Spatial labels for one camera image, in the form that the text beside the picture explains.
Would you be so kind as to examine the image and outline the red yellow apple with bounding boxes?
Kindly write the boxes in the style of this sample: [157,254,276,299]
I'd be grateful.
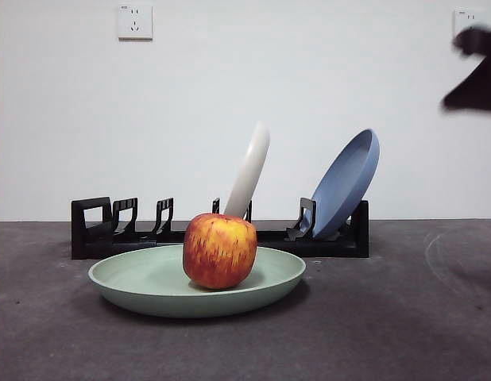
[183,212,258,290]

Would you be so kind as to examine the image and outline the green round plate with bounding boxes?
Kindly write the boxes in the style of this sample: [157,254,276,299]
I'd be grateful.
[87,244,307,319]

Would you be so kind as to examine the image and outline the blue round plate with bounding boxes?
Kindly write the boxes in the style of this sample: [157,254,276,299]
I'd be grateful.
[310,128,381,241]

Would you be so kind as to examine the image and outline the black plastic plate rack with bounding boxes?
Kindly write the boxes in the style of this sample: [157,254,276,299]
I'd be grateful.
[71,196,369,260]

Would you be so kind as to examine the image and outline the cream white round plate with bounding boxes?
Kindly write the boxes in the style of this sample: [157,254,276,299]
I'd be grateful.
[222,121,271,220]

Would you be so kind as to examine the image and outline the white wall socket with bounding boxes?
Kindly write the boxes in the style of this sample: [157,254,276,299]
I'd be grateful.
[118,3,154,41]
[453,10,489,37]

